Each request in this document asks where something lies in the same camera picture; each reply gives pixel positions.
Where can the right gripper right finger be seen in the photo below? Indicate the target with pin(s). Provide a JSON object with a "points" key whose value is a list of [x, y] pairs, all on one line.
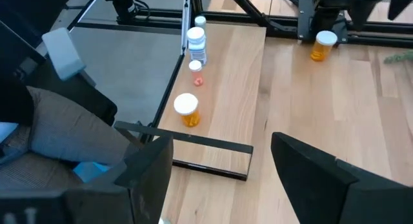
{"points": [[322, 191]]}

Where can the silver aluminium bracket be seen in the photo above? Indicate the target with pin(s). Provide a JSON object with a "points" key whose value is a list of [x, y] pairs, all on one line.
{"points": [[185, 27]]}

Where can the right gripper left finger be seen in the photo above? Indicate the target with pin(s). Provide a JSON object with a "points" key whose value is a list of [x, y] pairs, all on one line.
{"points": [[151, 172]]}

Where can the black aluminium table frame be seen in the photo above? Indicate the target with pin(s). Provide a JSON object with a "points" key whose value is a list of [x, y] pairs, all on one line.
{"points": [[380, 40]]}

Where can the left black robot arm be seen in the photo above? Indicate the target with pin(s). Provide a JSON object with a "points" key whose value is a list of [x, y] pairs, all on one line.
{"points": [[322, 11]]}

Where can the white medicine bottle blue label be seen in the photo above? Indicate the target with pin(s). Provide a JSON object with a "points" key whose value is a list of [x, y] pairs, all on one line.
{"points": [[196, 36]]}

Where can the small pink pill bottle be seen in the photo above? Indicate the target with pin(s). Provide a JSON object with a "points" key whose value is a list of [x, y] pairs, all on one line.
{"points": [[195, 66]]}

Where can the orange pill bottle white cap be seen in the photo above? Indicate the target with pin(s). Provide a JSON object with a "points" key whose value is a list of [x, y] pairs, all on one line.
{"points": [[326, 38], [186, 103]]}

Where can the seated person in grey trousers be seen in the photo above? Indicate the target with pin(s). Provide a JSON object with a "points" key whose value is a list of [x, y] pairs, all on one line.
{"points": [[63, 53]]}

